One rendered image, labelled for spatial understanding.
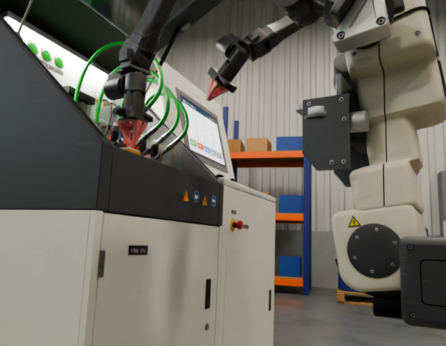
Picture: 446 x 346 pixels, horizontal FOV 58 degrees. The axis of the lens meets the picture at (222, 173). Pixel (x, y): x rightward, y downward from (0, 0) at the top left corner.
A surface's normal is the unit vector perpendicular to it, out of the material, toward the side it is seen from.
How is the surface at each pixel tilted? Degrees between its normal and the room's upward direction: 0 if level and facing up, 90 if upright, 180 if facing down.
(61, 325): 90
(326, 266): 90
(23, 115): 90
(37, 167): 90
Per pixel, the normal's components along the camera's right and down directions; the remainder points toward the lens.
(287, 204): -0.18, -0.18
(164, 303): 0.91, -0.04
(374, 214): -0.50, -0.17
